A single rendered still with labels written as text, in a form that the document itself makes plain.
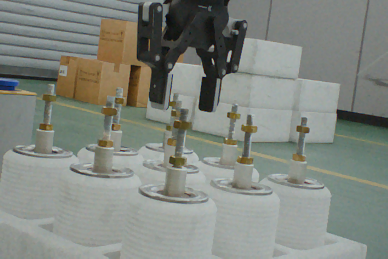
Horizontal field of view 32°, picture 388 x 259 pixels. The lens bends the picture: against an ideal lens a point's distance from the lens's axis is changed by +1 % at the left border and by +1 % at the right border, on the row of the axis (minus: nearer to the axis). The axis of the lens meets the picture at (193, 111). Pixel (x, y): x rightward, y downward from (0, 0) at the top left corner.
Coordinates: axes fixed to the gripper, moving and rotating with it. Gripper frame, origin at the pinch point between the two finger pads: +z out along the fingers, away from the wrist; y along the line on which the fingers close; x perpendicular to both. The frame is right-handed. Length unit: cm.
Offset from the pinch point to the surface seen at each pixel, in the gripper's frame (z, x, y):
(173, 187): 9.3, 1.0, 0.9
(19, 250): 19.9, -14.5, 8.7
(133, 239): 14.7, 0.2, 4.9
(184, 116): 1.8, 0.6, 0.4
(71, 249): 17.4, -6.5, 7.5
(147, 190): 10.1, -1.2, 2.7
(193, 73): 4, -224, -216
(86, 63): 10, -340, -223
